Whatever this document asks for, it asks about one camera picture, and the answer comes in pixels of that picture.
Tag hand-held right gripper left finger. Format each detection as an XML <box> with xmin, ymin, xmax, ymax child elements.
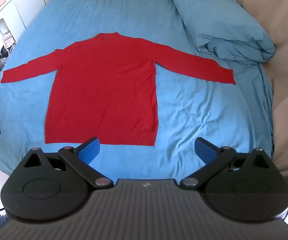
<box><xmin>18</xmin><ymin>137</ymin><xmax>114</xmax><ymax>188</ymax></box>

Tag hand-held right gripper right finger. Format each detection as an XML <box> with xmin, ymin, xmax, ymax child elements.
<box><xmin>181</xmin><ymin>137</ymin><xmax>271</xmax><ymax>188</ymax></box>

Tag red sweater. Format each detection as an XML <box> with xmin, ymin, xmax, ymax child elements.
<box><xmin>0</xmin><ymin>31</ymin><xmax>236</xmax><ymax>146</ymax></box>

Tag light blue bed sheet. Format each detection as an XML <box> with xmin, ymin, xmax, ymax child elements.
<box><xmin>0</xmin><ymin>0</ymin><xmax>275</xmax><ymax>183</ymax></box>

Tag blue duvet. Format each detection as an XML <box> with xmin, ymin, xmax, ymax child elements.
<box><xmin>169</xmin><ymin>0</ymin><xmax>276</xmax><ymax>63</ymax></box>

